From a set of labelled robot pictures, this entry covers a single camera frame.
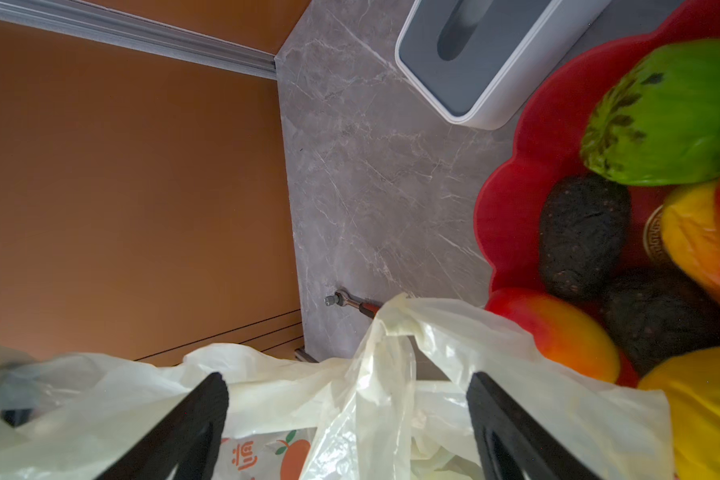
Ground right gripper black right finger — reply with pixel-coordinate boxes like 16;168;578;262
466;372;598;480

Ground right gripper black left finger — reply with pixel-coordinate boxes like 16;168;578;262
99;372;229;479

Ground cream plastic bag orange print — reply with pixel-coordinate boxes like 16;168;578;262
0;295;675;479

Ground yellow bumpy fruit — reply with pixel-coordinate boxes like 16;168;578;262
638;347;720;480

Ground red yellow peach front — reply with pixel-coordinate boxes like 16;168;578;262
486;288;621;383

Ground dark avocado lower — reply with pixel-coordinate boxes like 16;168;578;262
601;269;720;378

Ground dark avocado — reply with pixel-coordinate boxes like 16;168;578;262
539;174;631;302
601;269;720;378

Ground dark avocado upper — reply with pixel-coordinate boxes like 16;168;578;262
539;174;631;302

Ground red yellow mango top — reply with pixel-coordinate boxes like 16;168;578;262
661;178;720;304

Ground red flower-shaped plate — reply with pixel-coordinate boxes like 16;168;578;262
473;0;720;390

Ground green custard apple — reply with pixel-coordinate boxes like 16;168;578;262
580;38;720;187

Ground white grey tissue box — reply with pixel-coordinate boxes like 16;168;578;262
395;0;608;131

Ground ratchet wrench red handle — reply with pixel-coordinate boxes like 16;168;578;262
324;289;381;319

